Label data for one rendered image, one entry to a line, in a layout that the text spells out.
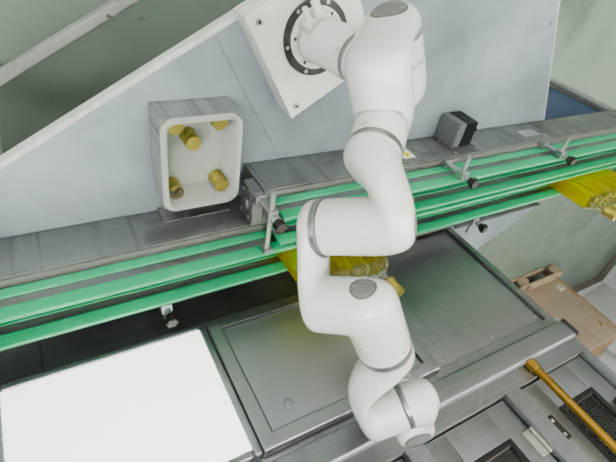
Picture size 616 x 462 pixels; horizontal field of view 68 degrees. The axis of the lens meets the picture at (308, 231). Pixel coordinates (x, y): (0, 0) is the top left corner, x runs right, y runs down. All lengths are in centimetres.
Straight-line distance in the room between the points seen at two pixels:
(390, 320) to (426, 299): 76
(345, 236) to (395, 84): 22
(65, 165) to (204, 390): 54
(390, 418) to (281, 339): 39
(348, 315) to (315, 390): 46
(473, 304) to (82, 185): 108
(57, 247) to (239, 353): 45
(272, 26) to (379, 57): 37
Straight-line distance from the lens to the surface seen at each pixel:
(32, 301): 101
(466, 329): 135
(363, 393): 75
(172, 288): 109
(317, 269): 66
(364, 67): 66
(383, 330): 63
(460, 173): 135
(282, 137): 118
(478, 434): 118
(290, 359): 109
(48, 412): 106
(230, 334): 112
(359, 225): 61
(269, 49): 99
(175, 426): 100
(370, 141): 63
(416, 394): 82
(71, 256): 106
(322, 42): 94
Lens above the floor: 165
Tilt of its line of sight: 39 degrees down
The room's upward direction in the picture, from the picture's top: 142 degrees clockwise
